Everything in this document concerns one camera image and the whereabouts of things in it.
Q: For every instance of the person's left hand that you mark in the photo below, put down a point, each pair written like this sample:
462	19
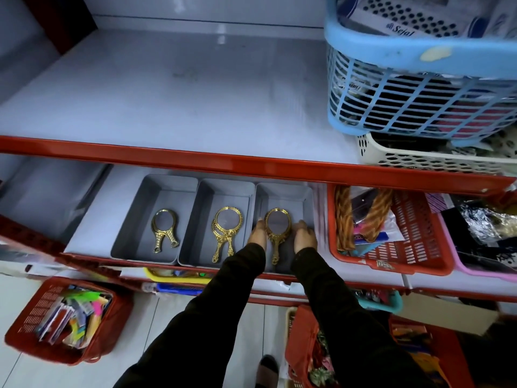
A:
257	237

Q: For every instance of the person's right hand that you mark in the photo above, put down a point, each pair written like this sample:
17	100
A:
305	238

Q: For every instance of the person's left fingers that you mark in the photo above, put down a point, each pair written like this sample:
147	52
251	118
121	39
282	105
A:
258	226

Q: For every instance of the person's right fingers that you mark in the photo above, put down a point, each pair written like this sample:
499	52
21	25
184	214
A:
301	227

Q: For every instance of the grey plastic tray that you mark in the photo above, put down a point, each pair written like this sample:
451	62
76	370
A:
289	197
137	234
202	234

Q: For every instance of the person's left forearm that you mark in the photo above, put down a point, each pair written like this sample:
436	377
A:
202	319

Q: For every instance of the person's right forearm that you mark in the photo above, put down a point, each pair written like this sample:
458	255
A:
347	323

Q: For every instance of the gold hand mirror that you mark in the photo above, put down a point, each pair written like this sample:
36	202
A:
156	243
276	242
174	240
218	248
240	222

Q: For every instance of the brown braided band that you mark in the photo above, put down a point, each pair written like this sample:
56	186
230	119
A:
377	216
344	222

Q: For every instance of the small dark blue basket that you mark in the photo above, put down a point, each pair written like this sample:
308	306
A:
177	289

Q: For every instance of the yellow plastic basket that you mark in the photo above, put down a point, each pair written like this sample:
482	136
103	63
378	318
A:
169	278

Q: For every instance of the white plastic basket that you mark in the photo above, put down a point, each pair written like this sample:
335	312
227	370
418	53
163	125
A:
387	159

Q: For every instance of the red basket with braided bands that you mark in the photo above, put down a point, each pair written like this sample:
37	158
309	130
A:
420	238

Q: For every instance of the teal plastic basket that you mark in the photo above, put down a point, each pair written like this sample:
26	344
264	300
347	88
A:
394	305

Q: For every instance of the person's shoe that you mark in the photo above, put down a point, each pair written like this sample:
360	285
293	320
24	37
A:
267	371

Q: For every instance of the white shelf with red edge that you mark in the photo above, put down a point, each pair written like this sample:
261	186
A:
181	96
101	210

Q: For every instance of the cardboard box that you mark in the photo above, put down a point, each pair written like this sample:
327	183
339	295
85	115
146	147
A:
444	315

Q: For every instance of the pink plastic basket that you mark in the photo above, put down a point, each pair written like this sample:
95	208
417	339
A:
476	272

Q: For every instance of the black shiny packet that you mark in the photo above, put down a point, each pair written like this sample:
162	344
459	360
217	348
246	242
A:
484	234

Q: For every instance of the red plastic basket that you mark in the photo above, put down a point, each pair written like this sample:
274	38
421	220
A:
448	347

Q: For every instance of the large light blue plastic basket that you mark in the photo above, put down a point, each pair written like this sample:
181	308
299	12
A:
404	56

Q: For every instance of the pile of colourful packets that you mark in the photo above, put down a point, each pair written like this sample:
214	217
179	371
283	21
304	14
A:
76	315

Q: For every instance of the red basket with colourful packets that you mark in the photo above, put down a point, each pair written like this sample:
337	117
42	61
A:
36	311

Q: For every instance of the white dotted box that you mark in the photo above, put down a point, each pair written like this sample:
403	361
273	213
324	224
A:
408	14

